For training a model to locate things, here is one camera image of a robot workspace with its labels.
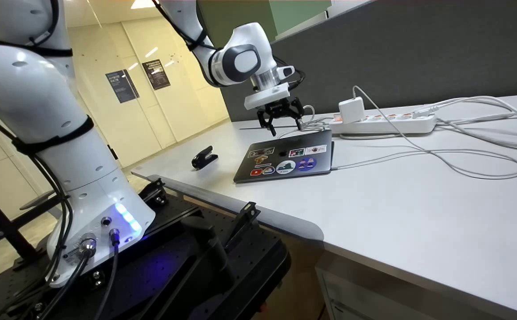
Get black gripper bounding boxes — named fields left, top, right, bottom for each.
left=257, top=98, right=303, bottom=137

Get grey laptop with stickers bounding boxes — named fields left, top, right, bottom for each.
left=232, top=131, right=333, bottom=183

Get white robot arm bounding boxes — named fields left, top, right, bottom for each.
left=0, top=0, right=294, bottom=288

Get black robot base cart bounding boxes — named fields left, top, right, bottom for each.
left=0, top=192, right=291, bottom=320

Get white power adapter brick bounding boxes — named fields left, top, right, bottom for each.
left=337, top=98, right=364, bottom=123

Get black stapler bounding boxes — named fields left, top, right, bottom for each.
left=191, top=146, right=216, bottom=171

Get white power strip orange switches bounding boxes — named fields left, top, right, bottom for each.
left=326, top=112, right=435, bottom=135

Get grey desk partition panel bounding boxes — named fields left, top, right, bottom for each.
left=220, top=0, right=517, bottom=123

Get white coiled cable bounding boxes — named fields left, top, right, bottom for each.
left=298, top=103, right=330, bottom=131

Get white laptop charging cable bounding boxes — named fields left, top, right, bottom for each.
left=330, top=83, right=517, bottom=183

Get black wall poster right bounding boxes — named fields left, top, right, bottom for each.
left=142, top=59, right=170, bottom=91

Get black wall poster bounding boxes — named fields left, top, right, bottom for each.
left=106, top=69, right=138, bottom=103
left=142, top=59, right=170, bottom=91

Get black wall poster left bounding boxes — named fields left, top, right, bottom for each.
left=106, top=69, right=138, bottom=103

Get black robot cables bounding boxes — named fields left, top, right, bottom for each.
left=0, top=105, right=122, bottom=320

